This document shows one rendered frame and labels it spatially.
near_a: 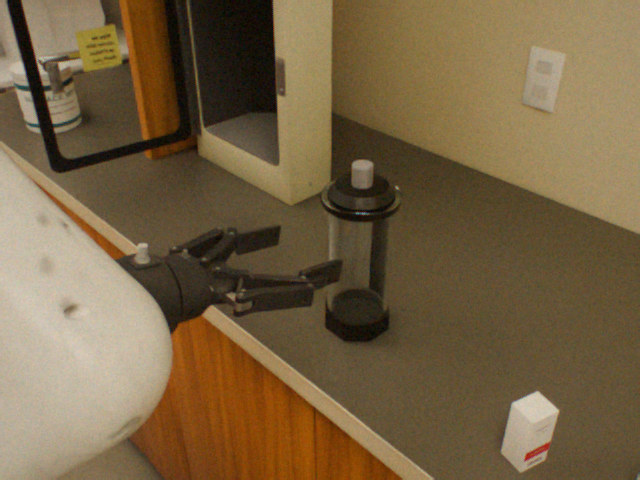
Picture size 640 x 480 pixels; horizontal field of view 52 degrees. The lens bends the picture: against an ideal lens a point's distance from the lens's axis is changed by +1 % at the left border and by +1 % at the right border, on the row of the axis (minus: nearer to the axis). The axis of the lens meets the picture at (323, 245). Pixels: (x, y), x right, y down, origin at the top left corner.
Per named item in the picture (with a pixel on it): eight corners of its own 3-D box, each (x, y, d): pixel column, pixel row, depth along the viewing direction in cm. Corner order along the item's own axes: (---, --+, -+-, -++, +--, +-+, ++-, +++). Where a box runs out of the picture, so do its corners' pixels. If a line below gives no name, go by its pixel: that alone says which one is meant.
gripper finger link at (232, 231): (206, 292, 75) (194, 290, 75) (235, 254, 85) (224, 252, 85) (209, 263, 74) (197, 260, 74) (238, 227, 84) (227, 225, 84)
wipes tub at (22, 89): (67, 109, 171) (53, 52, 163) (91, 124, 163) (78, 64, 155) (17, 122, 164) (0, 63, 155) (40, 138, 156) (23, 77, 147)
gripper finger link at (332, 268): (298, 270, 77) (303, 273, 76) (338, 258, 81) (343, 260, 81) (295, 292, 78) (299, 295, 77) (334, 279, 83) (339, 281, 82)
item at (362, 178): (360, 184, 94) (362, 142, 91) (408, 207, 89) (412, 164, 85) (313, 206, 89) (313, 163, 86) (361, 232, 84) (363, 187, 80)
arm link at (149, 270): (87, 330, 71) (132, 374, 65) (89, 233, 66) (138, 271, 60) (137, 315, 75) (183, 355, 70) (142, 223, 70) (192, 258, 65)
